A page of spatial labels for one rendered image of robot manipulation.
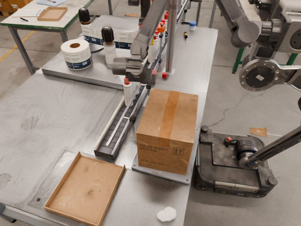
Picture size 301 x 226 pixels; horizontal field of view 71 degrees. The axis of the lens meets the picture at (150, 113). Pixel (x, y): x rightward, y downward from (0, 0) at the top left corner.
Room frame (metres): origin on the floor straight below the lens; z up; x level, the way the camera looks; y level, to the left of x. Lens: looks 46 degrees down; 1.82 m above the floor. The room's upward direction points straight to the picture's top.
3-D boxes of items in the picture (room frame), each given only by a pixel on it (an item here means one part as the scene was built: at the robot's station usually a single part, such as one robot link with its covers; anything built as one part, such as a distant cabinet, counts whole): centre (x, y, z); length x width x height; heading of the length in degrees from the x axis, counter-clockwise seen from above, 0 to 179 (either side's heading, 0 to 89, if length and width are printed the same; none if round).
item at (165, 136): (0.67, -0.09, 0.99); 0.30 x 0.24 x 0.27; 168
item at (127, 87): (0.97, 0.14, 0.98); 0.05 x 0.05 x 0.20
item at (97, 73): (1.65, 0.40, 0.86); 0.80 x 0.67 x 0.05; 163
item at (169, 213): (0.32, -0.07, 0.85); 0.08 x 0.07 x 0.04; 71
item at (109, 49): (1.41, 0.30, 1.03); 0.09 x 0.09 x 0.30
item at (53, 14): (2.56, 1.15, 0.82); 0.34 x 0.24 x 0.03; 178
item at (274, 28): (0.78, -0.45, 1.45); 0.09 x 0.08 x 0.12; 172
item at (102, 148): (1.40, 0.01, 0.86); 1.65 x 0.08 x 0.04; 163
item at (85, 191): (0.45, 0.29, 0.85); 0.30 x 0.26 x 0.04; 163
